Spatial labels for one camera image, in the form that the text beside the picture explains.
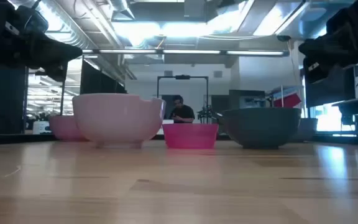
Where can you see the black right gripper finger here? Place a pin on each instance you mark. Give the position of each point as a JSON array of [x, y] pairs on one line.
[[317, 73], [315, 49]]

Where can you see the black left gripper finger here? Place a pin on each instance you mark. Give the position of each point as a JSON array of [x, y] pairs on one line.
[[61, 51], [59, 71]]

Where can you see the small pink bowl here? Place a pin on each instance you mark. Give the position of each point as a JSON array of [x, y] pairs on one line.
[[62, 127]]

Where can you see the small gray bowl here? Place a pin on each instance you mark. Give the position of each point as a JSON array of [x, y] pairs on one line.
[[309, 129]]

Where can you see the large gray bowl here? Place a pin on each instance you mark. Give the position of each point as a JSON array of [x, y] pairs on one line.
[[261, 127]]

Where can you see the magenta plastic bowl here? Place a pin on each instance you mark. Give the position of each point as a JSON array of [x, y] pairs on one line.
[[190, 136]]

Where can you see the background black robot arm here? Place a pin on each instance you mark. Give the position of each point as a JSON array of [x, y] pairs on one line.
[[206, 114]]

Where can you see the red and white shelf rack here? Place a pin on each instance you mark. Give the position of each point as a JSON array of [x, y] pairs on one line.
[[289, 100]]

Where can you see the dark window blind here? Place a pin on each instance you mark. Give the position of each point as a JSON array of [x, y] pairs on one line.
[[334, 91]]

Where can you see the black hanging screen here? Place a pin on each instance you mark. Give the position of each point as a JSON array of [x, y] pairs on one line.
[[96, 81]]

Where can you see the dark side desk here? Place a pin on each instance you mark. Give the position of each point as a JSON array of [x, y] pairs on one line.
[[357, 105]]

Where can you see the black side partition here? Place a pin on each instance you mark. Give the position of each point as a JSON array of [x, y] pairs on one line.
[[2, 99]]

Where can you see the white box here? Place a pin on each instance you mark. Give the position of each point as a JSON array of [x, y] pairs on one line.
[[40, 127]]

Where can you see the large light pink bowl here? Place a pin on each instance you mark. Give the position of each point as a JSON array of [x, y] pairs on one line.
[[117, 119]]

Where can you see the white carton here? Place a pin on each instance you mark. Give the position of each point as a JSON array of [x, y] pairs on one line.
[[168, 121]]

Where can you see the long ceiling light fixture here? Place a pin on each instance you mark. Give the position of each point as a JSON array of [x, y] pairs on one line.
[[191, 52]]

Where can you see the person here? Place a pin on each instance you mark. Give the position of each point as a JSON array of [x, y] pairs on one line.
[[183, 112]]

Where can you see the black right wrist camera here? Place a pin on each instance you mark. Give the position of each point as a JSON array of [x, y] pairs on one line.
[[339, 20]]

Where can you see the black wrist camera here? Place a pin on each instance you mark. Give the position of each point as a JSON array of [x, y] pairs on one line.
[[339, 20], [33, 19]]

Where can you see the black gantry frame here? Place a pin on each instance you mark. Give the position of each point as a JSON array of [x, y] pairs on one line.
[[62, 99], [182, 76]]

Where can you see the ceiling security camera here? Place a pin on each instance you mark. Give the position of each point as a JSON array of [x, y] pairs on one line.
[[283, 38]]

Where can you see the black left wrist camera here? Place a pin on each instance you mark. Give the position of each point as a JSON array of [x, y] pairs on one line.
[[33, 19]]

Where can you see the silver ventilation duct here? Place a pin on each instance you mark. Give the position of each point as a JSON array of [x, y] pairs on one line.
[[121, 7]]

